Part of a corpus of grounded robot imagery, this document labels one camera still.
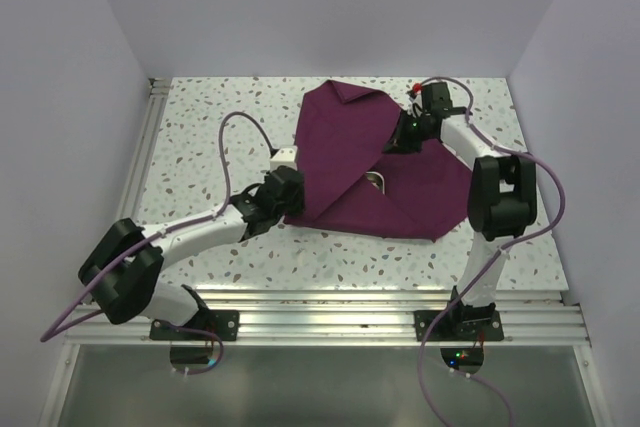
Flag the steel instrument tray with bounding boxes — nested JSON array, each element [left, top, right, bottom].
[[365, 171, 385, 194]]

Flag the purple cloth mat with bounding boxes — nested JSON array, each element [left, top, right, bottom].
[[285, 80, 471, 241]]

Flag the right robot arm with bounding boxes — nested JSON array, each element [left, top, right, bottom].
[[384, 77, 538, 343]]

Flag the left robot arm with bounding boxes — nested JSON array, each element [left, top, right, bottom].
[[78, 166, 304, 341]]

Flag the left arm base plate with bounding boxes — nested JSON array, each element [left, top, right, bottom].
[[149, 310, 240, 342]]

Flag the aluminium frame rails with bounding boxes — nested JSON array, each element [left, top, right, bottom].
[[38, 77, 614, 427]]

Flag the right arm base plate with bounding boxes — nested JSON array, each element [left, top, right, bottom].
[[413, 309, 505, 342]]

